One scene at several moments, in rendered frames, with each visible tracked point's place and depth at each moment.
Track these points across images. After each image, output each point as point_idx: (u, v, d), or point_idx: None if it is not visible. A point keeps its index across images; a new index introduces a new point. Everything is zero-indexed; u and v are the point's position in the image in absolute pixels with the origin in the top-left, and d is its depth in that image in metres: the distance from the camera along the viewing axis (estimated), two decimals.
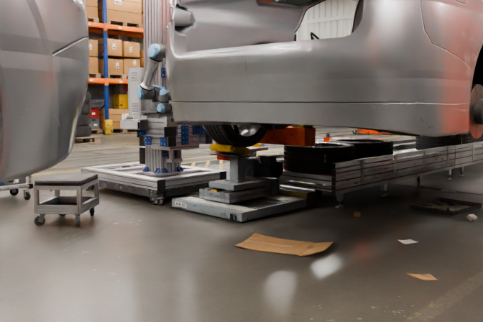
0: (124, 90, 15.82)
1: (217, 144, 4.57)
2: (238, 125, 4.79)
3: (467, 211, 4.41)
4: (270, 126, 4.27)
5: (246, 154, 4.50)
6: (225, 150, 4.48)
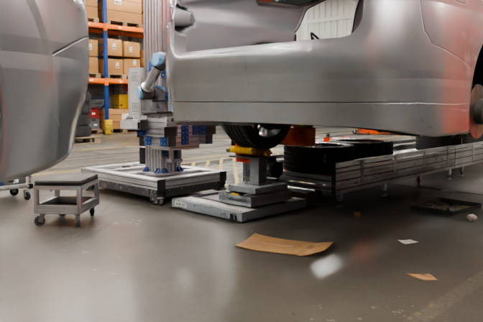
0: (124, 90, 15.82)
1: (237, 146, 4.40)
2: (259, 126, 4.62)
3: (467, 211, 4.41)
4: (270, 126, 4.27)
5: (267, 156, 4.34)
6: (246, 152, 4.32)
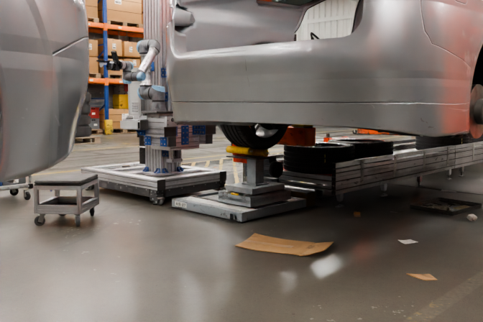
0: (124, 90, 15.82)
1: (234, 146, 4.39)
2: (256, 126, 4.61)
3: (467, 211, 4.41)
4: (270, 126, 4.27)
5: (264, 156, 4.32)
6: (243, 152, 4.30)
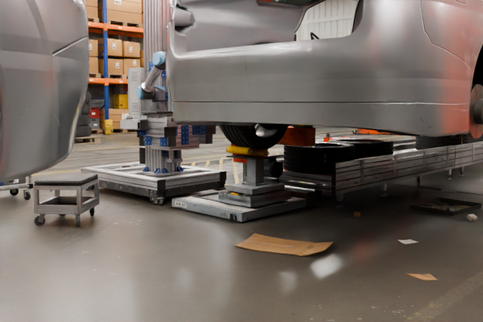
0: (124, 90, 15.82)
1: (234, 146, 4.39)
2: (256, 126, 4.61)
3: (467, 211, 4.41)
4: (270, 126, 4.27)
5: (264, 156, 4.32)
6: (243, 152, 4.30)
